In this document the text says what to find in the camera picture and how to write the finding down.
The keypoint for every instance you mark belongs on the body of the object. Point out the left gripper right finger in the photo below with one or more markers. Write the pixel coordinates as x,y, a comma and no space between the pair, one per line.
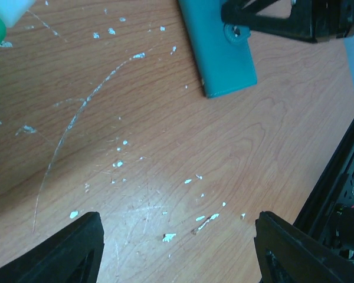
286,254

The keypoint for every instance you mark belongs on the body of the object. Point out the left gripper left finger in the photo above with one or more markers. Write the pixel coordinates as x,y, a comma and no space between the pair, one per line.
73,254

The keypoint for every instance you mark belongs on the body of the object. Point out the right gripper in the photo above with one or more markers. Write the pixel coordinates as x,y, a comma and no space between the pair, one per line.
309,21

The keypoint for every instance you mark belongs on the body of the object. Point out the teal card holder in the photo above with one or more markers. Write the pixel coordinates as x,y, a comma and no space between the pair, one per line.
221,51

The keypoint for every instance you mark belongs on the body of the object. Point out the white bin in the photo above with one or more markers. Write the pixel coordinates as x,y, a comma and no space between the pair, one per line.
12,10

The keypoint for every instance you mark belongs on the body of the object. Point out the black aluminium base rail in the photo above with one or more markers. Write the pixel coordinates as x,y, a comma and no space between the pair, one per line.
328,214

